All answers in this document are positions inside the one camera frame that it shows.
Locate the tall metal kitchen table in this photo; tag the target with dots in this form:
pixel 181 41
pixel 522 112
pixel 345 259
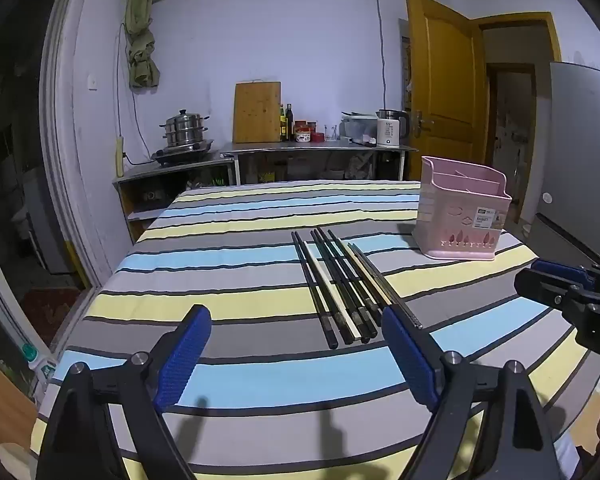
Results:
pixel 320 147

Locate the stainless steel steamer pot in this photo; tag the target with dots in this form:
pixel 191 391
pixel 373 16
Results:
pixel 184 130

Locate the clear plastic container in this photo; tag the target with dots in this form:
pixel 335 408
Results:
pixel 357 127

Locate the yellow wooden door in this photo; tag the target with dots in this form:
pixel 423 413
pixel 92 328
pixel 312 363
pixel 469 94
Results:
pixel 447 75

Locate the black induction cooker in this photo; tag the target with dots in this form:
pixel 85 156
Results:
pixel 182 154

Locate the clear glass cup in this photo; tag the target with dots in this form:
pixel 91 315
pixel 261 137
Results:
pixel 331 132

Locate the grey refrigerator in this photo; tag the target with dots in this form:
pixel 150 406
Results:
pixel 580 160

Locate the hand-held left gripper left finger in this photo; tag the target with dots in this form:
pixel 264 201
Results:
pixel 182 355

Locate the black chopstick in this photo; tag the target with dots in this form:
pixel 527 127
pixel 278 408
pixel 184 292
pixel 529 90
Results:
pixel 338 285
pixel 352 270
pixel 381 277
pixel 346 280
pixel 312 290

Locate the red floor mat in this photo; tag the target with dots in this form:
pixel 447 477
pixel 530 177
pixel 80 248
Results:
pixel 50 310

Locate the white sliding door frame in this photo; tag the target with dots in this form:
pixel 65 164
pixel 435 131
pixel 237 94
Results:
pixel 62 110

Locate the beige chopstick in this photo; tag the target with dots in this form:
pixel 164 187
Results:
pixel 370 273
pixel 324 285

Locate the yellow wooden door frame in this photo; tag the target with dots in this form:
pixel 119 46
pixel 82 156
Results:
pixel 520 19

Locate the white electric kettle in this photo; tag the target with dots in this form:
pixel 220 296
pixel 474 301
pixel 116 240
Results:
pixel 389 132

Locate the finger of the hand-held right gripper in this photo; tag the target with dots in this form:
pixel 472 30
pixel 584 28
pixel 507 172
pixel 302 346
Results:
pixel 545 287
pixel 562 271

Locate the pink plastic utensil holder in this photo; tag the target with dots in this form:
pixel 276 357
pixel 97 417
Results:
pixel 460 220

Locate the striped tablecloth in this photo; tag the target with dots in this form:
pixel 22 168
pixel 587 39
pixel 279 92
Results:
pixel 230 280

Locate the white detergent bottle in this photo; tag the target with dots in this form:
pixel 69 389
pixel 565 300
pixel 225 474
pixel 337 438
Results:
pixel 37 365

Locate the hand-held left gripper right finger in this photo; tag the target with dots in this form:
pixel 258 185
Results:
pixel 410 355

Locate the low metal shelf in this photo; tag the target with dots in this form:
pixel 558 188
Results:
pixel 175 167

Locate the yellow power strip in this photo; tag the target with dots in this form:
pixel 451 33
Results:
pixel 120 155

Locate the wooden cutting board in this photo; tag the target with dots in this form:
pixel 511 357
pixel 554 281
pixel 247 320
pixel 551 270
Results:
pixel 256 112

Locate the green curtain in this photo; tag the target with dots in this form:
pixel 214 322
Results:
pixel 141 20

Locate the dark sauce bottle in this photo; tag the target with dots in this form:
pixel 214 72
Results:
pixel 289 122

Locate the white wall switch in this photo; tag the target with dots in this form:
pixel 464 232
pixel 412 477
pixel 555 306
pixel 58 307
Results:
pixel 93 82

